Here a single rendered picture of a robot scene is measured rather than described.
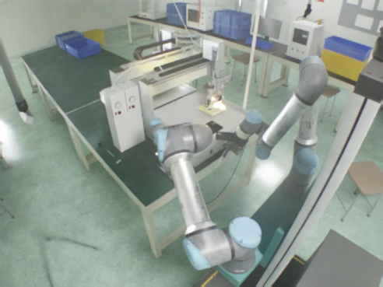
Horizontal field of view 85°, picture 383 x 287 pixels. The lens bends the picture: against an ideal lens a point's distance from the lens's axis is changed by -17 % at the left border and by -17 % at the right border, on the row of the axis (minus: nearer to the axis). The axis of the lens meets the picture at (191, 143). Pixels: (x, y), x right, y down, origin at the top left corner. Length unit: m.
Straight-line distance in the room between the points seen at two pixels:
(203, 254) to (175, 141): 0.41
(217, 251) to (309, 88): 0.67
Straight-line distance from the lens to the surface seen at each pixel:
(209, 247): 0.83
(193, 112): 2.02
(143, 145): 1.88
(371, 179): 2.52
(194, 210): 0.85
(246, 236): 0.85
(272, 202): 1.25
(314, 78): 0.99
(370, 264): 1.46
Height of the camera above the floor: 1.93
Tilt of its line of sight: 39 degrees down
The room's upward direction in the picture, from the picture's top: straight up
